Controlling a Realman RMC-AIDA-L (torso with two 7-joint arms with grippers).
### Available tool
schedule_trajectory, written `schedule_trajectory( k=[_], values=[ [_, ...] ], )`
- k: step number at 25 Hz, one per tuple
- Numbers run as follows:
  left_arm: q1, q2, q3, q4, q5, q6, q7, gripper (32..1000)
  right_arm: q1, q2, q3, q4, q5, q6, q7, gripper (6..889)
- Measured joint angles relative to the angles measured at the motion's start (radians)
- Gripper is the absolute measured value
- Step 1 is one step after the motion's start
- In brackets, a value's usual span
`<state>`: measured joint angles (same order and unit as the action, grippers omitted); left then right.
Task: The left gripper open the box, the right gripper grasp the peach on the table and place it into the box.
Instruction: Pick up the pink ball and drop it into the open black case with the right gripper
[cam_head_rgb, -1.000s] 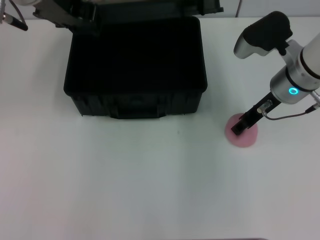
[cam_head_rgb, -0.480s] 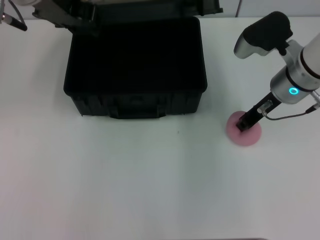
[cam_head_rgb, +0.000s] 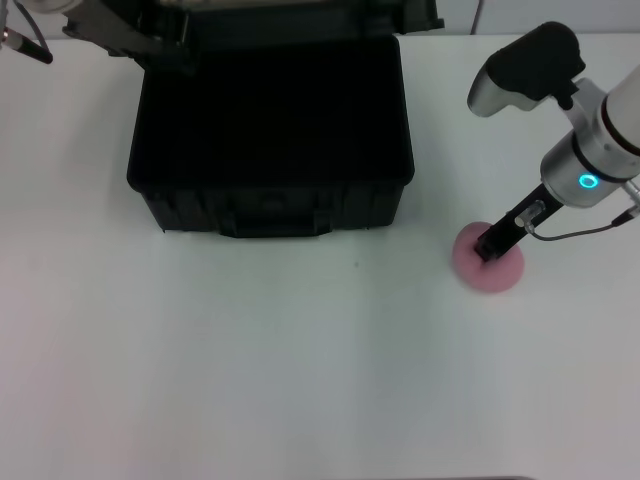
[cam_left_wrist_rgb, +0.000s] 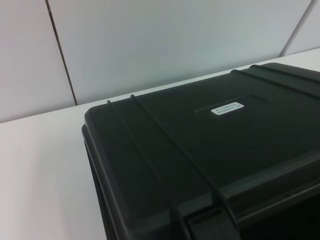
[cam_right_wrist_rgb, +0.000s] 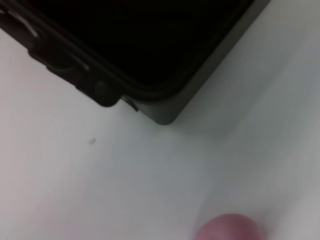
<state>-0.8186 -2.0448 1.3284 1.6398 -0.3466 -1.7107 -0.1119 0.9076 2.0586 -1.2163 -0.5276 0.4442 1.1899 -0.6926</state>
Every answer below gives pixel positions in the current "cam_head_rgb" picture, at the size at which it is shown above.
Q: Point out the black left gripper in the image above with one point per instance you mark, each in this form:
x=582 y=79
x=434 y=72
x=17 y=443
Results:
x=117 y=27

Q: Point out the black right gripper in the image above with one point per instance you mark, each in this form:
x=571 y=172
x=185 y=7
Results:
x=507 y=235

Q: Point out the pink peach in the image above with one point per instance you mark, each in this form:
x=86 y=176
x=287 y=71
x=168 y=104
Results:
x=495 y=280

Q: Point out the black plastic carrying case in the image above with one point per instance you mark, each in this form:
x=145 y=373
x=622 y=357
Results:
x=270 y=210

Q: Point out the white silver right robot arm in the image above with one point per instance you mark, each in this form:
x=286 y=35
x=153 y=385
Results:
x=570 y=175

